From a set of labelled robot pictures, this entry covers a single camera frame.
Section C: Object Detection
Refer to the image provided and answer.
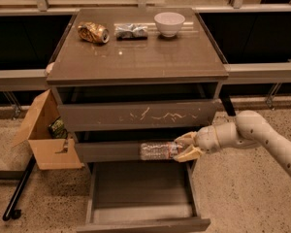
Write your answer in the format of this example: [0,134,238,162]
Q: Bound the open cardboard box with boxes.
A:
[13,90,82,170]

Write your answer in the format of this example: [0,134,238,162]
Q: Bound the grey three-drawer cabinet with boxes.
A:
[46,7,230,233]

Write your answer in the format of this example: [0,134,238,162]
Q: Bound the grey open bottom drawer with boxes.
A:
[77,161,210,233]

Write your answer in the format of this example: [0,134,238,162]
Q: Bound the green snack bag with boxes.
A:
[48,117,68,139]

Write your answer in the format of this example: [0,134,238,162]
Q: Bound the black metal floor bar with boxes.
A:
[2,156,36,221]

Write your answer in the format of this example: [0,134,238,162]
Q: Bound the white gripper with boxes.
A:
[174,126,221,162]

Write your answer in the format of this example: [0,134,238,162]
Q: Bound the white ceramic bowl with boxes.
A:
[154,12,185,37]

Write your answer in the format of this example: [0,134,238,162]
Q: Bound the grey middle drawer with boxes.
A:
[75,126,200,163]

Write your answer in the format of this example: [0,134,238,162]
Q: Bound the crumpled silver snack bag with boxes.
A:
[115,23,147,39]

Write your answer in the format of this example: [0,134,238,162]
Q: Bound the clear plastic water bottle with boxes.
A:
[139,142,186,160]

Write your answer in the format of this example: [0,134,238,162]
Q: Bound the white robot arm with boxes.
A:
[174,111,291,178]

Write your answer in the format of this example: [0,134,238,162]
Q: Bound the grey top drawer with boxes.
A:
[58,83,217,131]

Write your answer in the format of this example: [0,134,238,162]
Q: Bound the grey metal window rail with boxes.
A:
[0,62,291,91]

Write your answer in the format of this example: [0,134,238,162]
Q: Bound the crushed gold soda can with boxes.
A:
[78,22,110,44]

